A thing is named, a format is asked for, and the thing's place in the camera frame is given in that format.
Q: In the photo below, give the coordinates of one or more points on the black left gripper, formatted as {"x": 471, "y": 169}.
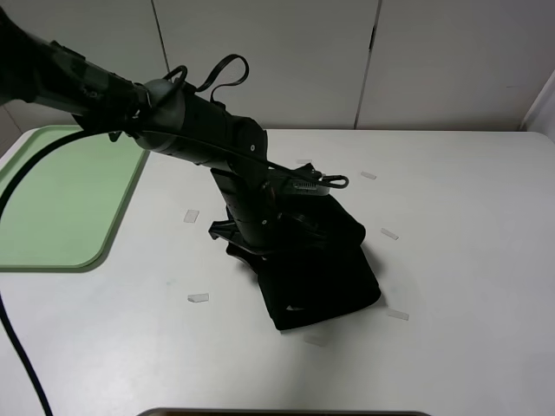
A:
{"x": 288, "y": 237}

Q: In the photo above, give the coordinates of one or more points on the black door hinge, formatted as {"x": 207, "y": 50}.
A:
{"x": 372, "y": 38}

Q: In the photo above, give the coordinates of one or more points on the light green plastic tray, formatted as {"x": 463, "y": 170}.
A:
{"x": 66, "y": 211}

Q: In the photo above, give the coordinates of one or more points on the black short sleeve t-shirt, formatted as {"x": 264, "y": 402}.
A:
{"x": 323, "y": 274}

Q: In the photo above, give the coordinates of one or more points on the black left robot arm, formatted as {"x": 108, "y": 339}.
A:
{"x": 166, "y": 116}

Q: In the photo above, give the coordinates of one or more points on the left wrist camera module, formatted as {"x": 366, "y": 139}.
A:
{"x": 306, "y": 180}

